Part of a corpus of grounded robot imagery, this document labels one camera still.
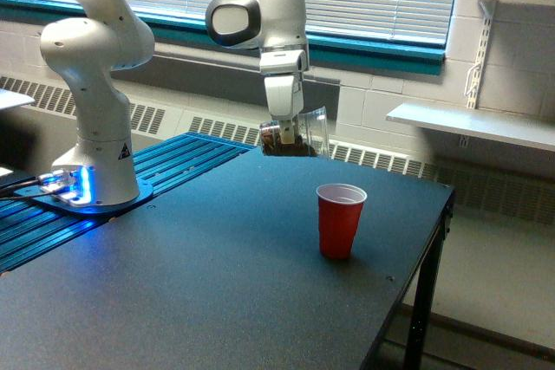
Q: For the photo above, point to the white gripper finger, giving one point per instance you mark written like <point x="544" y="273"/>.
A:
<point x="287" y="131"/>

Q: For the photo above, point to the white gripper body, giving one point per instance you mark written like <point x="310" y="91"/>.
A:
<point x="283" y="72"/>

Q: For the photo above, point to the clear plastic cup with grounds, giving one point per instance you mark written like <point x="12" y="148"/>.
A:
<point x="311" y="136"/>

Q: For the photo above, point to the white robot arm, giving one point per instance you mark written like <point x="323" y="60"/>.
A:
<point x="85" y="51"/>

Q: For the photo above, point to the teal window sill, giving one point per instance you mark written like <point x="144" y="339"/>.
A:
<point x="327" y="49"/>

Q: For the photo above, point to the red plastic cup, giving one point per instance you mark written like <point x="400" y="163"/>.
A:
<point x="339" y="211"/>

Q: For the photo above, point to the white baseboard heater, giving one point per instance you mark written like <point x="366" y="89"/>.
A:
<point x="478" y="188"/>

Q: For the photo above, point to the black table leg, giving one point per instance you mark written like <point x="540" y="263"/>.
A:
<point x="424" y="293"/>

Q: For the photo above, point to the white desk edge at left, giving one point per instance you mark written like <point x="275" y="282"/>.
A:
<point x="9" y="99"/>

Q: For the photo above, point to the white slotted shelf rail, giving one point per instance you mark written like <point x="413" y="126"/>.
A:
<point x="474" y="74"/>

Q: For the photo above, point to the lower white wall shelf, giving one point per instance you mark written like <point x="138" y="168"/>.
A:
<point x="506" y="128"/>

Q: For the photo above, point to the blue round robot base plate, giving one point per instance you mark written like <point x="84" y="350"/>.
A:
<point x="50" y="202"/>

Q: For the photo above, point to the blue slotted aluminium rail platform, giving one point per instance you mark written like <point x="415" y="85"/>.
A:
<point x="29" y="230"/>

